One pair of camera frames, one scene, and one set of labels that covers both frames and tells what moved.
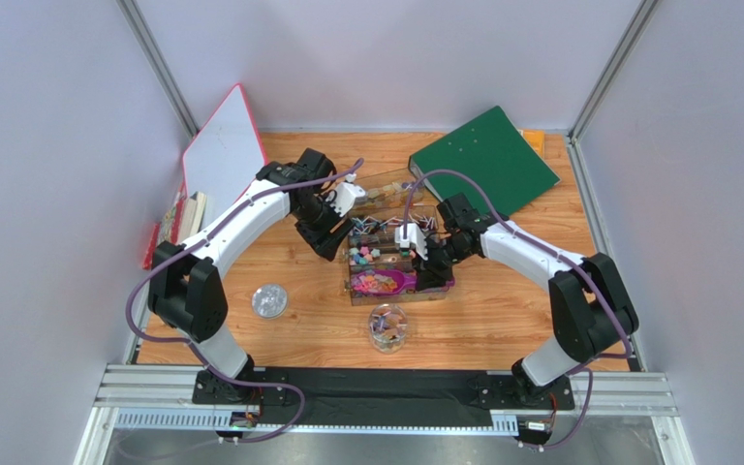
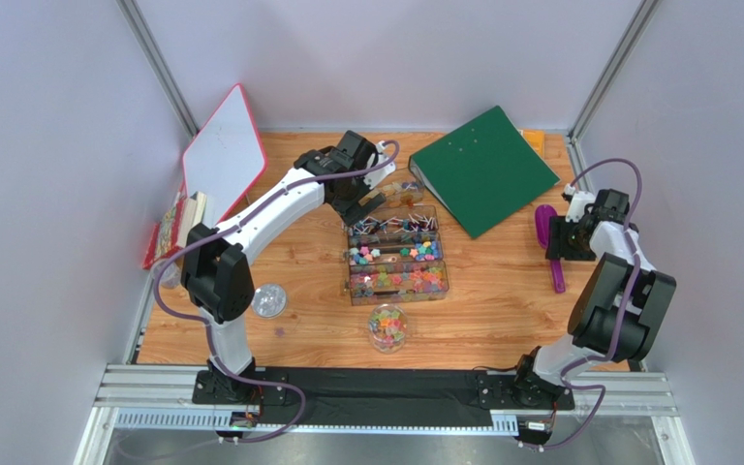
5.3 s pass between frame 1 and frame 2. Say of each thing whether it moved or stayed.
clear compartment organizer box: stayed
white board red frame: stayed
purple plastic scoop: moved
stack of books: stayed
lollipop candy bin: stayed
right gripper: moved
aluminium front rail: stayed
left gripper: moved
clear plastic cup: stayed
